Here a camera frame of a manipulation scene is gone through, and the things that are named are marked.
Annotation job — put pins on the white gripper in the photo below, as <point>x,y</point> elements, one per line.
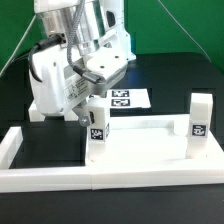
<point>57,88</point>

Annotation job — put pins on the white desk top panel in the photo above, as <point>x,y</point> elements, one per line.
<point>140,140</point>

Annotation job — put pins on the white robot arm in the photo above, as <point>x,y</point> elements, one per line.
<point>85,52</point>

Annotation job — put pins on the fiducial marker sheet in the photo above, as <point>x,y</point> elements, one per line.
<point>128,98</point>

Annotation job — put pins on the white L-shaped fence frame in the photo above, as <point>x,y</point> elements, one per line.
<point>161,173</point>

